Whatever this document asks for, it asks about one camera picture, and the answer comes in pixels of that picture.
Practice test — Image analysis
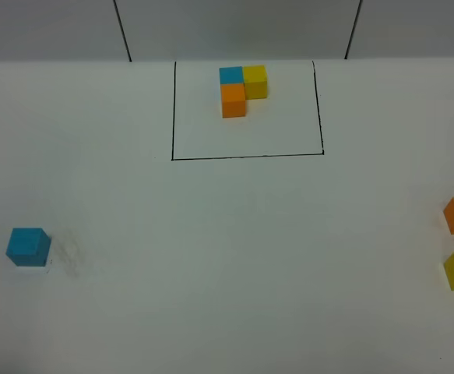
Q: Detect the template orange cube block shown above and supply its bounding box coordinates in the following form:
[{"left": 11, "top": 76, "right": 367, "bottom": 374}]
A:
[{"left": 220, "top": 83, "right": 247, "bottom": 118}]

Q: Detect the template blue cube block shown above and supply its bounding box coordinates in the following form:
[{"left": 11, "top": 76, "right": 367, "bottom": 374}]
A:
[{"left": 219, "top": 66, "right": 244, "bottom": 85}]

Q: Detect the template yellow cube block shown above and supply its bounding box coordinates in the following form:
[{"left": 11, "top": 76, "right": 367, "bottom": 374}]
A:
[{"left": 242, "top": 65, "right": 268, "bottom": 100}]

